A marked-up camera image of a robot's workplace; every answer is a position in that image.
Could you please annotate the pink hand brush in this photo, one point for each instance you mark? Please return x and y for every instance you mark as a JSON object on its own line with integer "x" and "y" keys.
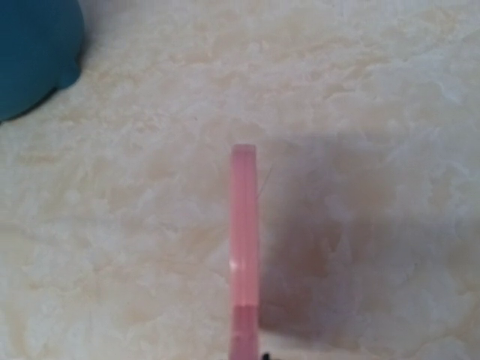
{"x": 244, "y": 254}

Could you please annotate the teal plastic waste bin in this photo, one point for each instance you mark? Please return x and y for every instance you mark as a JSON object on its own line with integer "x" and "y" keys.
{"x": 40, "y": 49}

